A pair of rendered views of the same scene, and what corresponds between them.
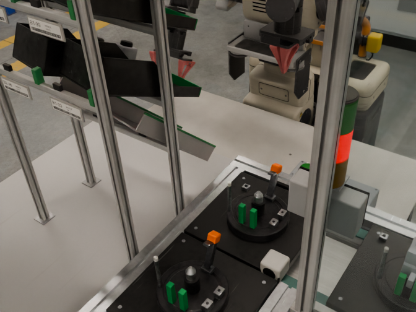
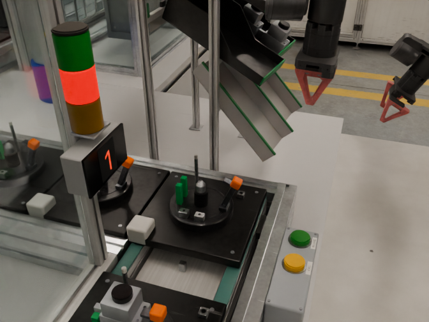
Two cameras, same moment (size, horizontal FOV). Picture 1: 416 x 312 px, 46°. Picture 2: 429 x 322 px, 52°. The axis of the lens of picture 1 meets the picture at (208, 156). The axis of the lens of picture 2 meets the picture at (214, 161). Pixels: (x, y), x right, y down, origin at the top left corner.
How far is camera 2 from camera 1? 101 cm
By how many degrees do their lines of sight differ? 56
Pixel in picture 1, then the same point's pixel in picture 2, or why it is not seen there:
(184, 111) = (382, 158)
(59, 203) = not seen: hidden behind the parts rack
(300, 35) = (308, 58)
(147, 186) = (255, 163)
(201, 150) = (256, 144)
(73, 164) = not seen: hidden behind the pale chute
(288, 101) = not seen: outside the picture
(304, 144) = (401, 261)
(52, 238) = (177, 136)
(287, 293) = (116, 248)
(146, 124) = (202, 73)
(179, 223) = (184, 170)
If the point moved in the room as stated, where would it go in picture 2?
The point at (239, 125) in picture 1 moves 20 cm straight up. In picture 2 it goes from (392, 200) to (410, 135)
